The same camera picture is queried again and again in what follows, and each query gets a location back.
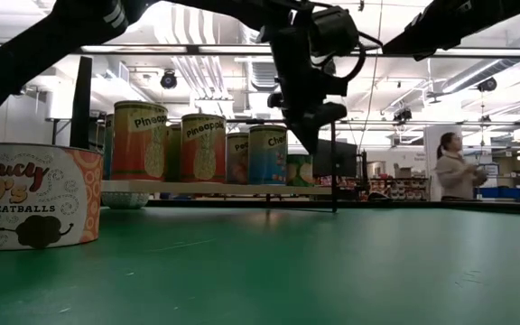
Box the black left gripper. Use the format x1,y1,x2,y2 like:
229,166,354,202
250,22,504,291
266,22,349,153

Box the short green pear can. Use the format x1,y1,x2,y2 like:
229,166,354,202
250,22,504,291
285,153,315,188

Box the blue cherries label can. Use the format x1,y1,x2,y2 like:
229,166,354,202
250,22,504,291
247,125,289,186

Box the peaches label can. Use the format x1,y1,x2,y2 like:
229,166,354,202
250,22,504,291
226,132,251,185

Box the orange pineapple label can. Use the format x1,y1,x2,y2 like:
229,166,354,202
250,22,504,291
110,100,170,182
180,113,228,184

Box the olive green label can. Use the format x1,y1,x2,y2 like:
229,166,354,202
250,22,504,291
165,123,184,183

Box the blue green label can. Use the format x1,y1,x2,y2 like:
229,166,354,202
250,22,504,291
103,112,116,181

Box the white Saucy O's can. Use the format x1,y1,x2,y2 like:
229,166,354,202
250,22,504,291
0,143,105,252

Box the black monitor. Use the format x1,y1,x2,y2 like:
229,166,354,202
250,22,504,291
312,137,359,178

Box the cardboard box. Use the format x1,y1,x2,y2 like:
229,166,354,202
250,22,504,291
393,162,417,180

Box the black linear ceiling light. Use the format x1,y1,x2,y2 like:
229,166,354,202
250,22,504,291
0,42,520,60

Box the person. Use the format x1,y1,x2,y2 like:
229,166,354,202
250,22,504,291
434,131,489,202

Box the green table mat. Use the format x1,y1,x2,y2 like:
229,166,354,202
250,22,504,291
0,205,520,325

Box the blue storage bins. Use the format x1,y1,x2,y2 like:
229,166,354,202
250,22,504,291
476,162,520,200

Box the thin hanging cable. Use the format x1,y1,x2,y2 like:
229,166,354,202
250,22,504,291
357,58,378,153

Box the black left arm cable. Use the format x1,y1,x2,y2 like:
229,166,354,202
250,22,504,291
327,30,385,86

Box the silver ventilation duct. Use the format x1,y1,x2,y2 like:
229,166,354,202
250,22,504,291
241,22,284,94

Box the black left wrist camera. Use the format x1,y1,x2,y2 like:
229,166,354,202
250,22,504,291
310,5,361,59

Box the wooden shelf with black frame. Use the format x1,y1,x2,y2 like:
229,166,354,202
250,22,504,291
69,55,339,214

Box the black metal table frame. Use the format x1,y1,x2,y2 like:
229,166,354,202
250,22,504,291
100,198,520,216

